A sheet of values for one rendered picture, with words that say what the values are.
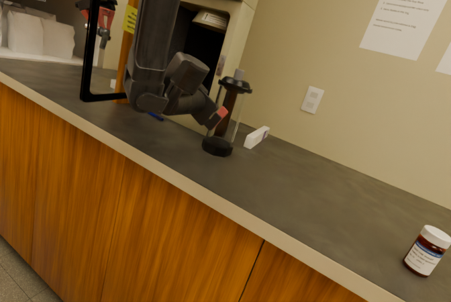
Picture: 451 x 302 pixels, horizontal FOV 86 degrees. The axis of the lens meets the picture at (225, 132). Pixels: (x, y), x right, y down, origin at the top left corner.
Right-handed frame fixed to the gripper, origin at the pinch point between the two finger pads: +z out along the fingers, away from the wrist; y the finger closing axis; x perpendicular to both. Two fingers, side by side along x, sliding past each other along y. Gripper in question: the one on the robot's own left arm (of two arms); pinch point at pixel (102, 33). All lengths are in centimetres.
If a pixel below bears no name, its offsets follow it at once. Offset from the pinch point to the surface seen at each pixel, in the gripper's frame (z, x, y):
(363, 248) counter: 57, 16, -69
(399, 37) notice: 12, -50, -94
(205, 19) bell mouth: -2.4, -20.8, -26.7
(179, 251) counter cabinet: 63, 16, -24
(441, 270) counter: 64, 11, -85
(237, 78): 18.8, -5.6, -39.8
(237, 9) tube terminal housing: -2.8, -17.1, -39.3
